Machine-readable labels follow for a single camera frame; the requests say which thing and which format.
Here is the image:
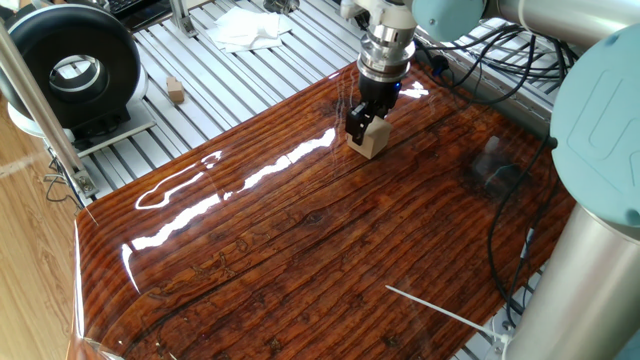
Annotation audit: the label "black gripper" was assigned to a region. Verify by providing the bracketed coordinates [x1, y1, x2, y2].
[344, 73, 403, 147]

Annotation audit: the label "short aluminium upright bracket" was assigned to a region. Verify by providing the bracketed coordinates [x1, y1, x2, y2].
[167, 0, 200, 40]

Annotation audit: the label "white zip tie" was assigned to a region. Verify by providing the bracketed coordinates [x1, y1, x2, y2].
[384, 284, 511, 346]

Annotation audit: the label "silver slanted frame post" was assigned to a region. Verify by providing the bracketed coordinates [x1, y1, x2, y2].
[0, 22, 100, 200]

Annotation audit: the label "small brown wooden block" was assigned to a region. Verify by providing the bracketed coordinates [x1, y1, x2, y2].
[165, 75, 186, 105]

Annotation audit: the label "black keyboard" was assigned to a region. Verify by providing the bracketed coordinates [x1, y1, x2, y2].
[107, 0, 174, 32]

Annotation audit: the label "black cable white label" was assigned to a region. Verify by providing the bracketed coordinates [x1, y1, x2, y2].
[504, 227, 537, 329]

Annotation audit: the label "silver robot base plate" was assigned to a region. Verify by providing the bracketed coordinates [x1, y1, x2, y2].
[482, 317, 521, 356]

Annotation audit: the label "glossy wood grain mat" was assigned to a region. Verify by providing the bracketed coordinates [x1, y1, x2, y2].
[67, 62, 577, 360]

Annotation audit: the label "tangled black cable bundle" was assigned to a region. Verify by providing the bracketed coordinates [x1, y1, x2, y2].
[413, 19, 581, 106]

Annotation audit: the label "pale wooden cube block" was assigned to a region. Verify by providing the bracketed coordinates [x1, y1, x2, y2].
[346, 115, 393, 161]

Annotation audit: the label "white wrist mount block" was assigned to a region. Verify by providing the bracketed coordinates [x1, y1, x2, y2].
[339, 0, 419, 31]

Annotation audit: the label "black cable silver connector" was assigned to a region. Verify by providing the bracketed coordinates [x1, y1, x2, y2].
[487, 134, 559, 329]

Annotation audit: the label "thin black wires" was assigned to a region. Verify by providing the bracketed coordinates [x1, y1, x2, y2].
[42, 154, 86, 211]

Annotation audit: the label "white crumpled tissue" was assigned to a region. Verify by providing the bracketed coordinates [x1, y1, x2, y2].
[205, 5, 294, 54]

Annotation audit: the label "black round blower fan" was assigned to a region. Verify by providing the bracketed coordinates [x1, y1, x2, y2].
[0, 2, 157, 159]

